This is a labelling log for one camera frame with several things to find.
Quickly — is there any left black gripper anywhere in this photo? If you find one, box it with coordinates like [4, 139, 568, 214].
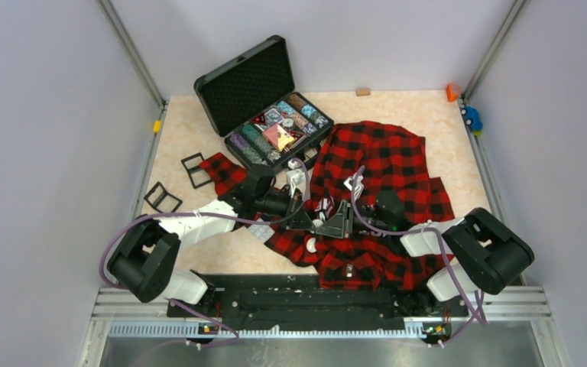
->
[256, 187, 316, 232]

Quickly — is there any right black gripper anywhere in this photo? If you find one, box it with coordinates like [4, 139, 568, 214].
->
[316, 197, 391, 237]

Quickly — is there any red black plaid shirt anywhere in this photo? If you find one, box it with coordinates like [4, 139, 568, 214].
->
[199, 120, 456, 292]

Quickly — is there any black square brooch box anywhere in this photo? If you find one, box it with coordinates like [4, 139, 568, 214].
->
[180, 152, 212, 190]

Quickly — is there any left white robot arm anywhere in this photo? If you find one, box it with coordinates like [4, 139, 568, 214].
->
[99, 158, 310, 316]

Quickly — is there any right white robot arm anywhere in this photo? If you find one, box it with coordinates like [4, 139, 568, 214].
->
[313, 190, 535, 315]

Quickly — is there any pink yellow card packet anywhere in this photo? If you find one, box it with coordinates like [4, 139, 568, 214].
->
[262, 124, 296, 151]

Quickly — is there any black open chip case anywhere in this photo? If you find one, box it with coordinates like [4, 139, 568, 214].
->
[193, 35, 334, 172]

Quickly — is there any small wooden block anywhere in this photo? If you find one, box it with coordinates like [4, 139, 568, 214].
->
[355, 88, 371, 97]

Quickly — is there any yellow small clip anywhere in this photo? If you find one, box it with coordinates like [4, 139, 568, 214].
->
[152, 120, 161, 135]

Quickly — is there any orange small object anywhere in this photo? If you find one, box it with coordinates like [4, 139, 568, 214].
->
[445, 83, 462, 102]

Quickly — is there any blue toy car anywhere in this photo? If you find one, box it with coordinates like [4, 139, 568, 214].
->
[461, 106, 483, 136]

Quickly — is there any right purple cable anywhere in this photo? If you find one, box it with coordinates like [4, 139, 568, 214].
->
[350, 164, 489, 348]

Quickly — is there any purple cable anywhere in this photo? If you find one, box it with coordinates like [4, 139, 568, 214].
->
[350, 164, 489, 348]
[97, 158, 310, 350]

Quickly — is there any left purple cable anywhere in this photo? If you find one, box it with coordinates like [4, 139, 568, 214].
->
[97, 158, 310, 350]

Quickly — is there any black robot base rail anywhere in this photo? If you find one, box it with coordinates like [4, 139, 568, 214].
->
[192, 274, 469, 332]

